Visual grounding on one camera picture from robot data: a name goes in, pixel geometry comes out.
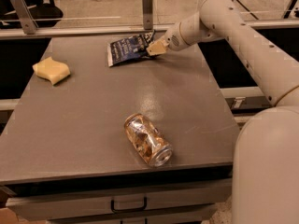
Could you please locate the blue chip bag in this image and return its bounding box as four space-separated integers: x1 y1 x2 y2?
107 31 155 67

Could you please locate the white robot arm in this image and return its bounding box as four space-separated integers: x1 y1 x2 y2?
147 0 299 224

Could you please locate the left metal rail bracket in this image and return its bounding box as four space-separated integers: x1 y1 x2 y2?
10 0 37 35

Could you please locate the lower grey drawer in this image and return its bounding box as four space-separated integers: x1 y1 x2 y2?
47 204 216 224

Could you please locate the black office chair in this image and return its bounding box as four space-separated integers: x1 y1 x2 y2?
0 0 64 29

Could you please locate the grey drawer with handle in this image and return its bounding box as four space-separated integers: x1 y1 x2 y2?
7 178 232 220

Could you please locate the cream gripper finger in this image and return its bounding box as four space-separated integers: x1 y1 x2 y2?
146 39 169 56

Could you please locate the yellow sponge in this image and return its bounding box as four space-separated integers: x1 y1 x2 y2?
33 57 70 85

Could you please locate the middle metal rail bracket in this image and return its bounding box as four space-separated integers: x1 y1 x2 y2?
142 0 153 30

